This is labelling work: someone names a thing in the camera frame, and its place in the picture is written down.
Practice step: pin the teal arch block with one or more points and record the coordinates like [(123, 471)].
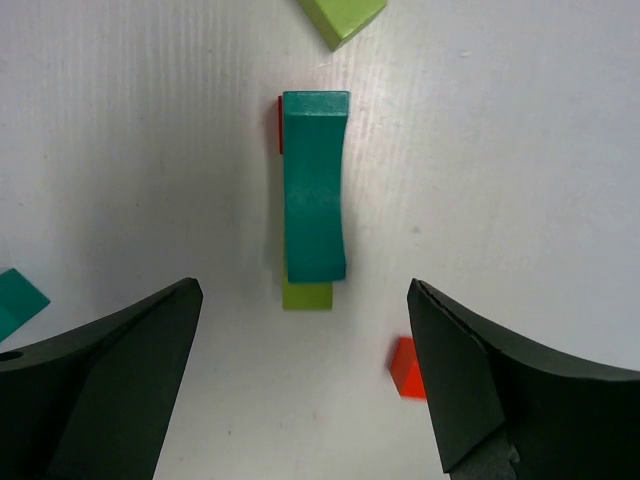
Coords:
[(313, 131)]

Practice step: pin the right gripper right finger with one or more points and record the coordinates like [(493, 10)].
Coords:
[(503, 406)]

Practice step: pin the long green block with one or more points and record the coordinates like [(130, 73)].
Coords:
[(305, 296)]

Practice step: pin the teal cube block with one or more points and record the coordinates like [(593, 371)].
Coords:
[(20, 301)]

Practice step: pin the flat green block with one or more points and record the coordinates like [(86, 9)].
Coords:
[(338, 21)]

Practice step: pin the red cube block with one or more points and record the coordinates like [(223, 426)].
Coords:
[(280, 124), (404, 369)]

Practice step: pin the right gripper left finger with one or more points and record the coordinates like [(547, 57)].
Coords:
[(95, 402)]

